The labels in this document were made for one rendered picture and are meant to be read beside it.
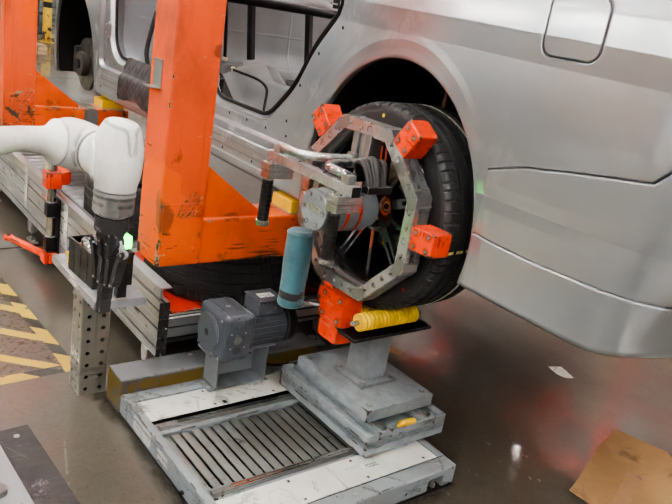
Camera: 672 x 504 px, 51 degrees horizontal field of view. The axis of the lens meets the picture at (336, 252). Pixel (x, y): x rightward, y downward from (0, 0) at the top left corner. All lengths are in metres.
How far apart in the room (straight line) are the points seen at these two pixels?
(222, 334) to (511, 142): 1.14
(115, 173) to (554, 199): 1.03
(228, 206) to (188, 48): 0.56
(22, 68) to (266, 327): 2.20
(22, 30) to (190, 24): 1.95
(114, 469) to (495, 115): 1.52
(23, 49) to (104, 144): 2.59
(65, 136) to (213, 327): 1.00
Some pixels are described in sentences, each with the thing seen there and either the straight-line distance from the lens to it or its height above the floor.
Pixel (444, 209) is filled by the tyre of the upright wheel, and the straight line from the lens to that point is 2.04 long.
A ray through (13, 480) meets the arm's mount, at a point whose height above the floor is 0.36.
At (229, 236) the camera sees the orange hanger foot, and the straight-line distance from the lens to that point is 2.52.
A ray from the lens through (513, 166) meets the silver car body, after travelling 1.90.
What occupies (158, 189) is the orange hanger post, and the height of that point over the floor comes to 0.78.
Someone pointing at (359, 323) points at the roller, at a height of 0.51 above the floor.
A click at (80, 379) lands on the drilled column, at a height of 0.07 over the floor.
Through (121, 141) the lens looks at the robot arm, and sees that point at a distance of 1.57.
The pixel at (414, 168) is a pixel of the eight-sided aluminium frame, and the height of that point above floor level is 1.03.
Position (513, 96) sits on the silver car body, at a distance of 1.91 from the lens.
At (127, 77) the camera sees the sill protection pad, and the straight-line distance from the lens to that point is 3.98.
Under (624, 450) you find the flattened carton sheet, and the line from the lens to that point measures 3.05.
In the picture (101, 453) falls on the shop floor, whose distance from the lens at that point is 2.43.
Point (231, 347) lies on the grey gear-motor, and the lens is 2.45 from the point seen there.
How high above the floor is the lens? 1.41
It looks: 18 degrees down
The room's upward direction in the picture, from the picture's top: 10 degrees clockwise
